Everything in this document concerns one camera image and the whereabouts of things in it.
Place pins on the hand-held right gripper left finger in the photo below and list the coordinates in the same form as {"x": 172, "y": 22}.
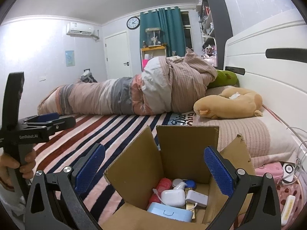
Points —
{"x": 90, "y": 167}

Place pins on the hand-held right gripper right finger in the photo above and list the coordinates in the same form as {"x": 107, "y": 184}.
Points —
{"x": 217, "y": 171}

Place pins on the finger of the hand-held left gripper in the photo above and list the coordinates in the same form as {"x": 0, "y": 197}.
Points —
{"x": 49, "y": 116}
{"x": 67, "y": 122}

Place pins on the blue white contact lens case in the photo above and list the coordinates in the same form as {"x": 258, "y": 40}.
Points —
{"x": 191, "y": 185}

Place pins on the small white adapter box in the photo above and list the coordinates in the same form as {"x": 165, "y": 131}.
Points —
{"x": 197, "y": 197}

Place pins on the small white spray bottle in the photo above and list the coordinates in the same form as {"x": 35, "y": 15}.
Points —
{"x": 181, "y": 186}

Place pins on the gold rectangular bar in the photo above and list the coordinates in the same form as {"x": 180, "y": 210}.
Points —
{"x": 190, "y": 212}

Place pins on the white earbud case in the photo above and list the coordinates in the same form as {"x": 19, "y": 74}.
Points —
{"x": 172, "y": 198}

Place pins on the brown cardboard box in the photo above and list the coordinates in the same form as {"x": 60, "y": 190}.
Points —
{"x": 144, "y": 167}

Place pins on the pink plastic bottle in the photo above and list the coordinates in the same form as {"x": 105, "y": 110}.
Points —
{"x": 163, "y": 184}

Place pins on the light blue square box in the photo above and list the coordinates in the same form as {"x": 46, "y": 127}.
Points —
{"x": 168, "y": 212}

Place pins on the person's left hand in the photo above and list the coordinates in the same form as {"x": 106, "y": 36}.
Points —
{"x": 9, "y": 165}

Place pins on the striped fleece blanket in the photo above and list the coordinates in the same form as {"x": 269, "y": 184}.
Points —
{"x": 96, "y": 129}

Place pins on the pink grey striped duvet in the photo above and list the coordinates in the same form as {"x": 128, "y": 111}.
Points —
{"x": 108, "y": 95}

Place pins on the grey black bag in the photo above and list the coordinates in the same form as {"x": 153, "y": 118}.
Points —
{"x": 88, "y": 76}

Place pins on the pink ribbed pillow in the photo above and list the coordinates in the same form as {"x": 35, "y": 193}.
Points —
{"x": 251, "y": 134}

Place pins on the pink rectangular case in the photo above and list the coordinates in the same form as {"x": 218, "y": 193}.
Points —
{"x": 268, "y": 171}

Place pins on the tan plush toy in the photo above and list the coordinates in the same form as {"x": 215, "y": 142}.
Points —
{"x": 227, "y": 105}

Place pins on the small white round-faced device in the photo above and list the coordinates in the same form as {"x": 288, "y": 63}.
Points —
{"x": 287, "y": 170}

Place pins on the cream rectangular stick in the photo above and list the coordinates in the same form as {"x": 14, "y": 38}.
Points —
{"x": 287, "y": 208}

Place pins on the pink polka dot cloth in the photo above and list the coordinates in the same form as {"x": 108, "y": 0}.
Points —
{"x": 296, "y": 191}

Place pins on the white door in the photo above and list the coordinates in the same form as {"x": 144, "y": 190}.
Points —
{"x": 118, "y": 52}

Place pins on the white air conditioner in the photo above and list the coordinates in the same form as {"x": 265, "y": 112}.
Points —
{"x": 80, "y": 30}

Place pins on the green plush toy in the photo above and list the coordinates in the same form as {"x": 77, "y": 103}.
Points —
{"x": 225, "y": 79}

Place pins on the bright pink bag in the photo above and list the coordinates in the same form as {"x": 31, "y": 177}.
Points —
{"x": 145, "y": 65}

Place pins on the white bed headboard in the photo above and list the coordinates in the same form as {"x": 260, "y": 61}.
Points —
{"x": 263, "y": 76}

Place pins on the yellow shelf unit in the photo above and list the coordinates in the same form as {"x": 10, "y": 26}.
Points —
{"x": 153, "y": 48}

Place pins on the glass display case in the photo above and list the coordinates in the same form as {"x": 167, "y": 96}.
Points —
{"x": 153, "y": 37}

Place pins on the teal curtain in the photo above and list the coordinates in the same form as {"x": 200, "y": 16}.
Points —
{"x": 172, "y": 28}

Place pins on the window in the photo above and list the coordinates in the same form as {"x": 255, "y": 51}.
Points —
{"x": 187, "y": 28}

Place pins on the dark tall bookshelf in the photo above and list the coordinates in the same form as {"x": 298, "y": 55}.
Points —
{"x": 220, "y": 12}

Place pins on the white wall socket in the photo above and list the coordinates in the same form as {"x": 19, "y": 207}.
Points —
{"x": 42, "y": 78}

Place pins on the small wall poster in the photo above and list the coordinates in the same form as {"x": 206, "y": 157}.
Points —
{"x": 69, "y": 58}

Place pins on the round wall clock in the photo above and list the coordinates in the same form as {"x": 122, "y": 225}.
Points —
{"x": 133, "y": 23}

